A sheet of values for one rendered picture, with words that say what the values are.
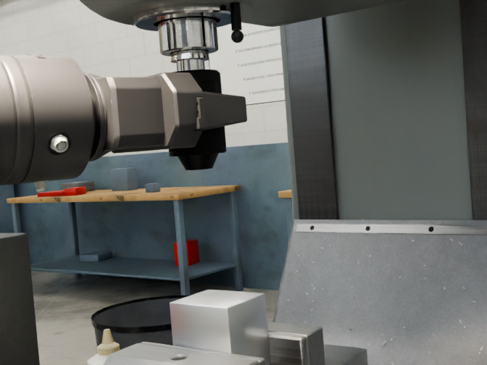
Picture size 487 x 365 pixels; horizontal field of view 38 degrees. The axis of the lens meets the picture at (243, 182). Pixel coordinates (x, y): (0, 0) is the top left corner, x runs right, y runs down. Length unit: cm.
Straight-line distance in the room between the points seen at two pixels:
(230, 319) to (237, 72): 537
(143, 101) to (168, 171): 591
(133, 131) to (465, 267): 47
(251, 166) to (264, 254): 74
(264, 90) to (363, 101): 482
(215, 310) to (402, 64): 45
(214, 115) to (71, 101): 12
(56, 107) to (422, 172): 52
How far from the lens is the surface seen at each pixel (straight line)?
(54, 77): 48
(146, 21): 57
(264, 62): 572
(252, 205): 583
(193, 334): 57
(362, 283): 89
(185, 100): 50
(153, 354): 57
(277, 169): 565
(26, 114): 47
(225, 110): 55
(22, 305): 84
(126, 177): 634
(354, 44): 92
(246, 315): 57
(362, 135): 91
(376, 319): 87
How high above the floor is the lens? 120
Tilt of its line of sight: 3 degrees down
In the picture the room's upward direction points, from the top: 4 degrees counter-clockwise
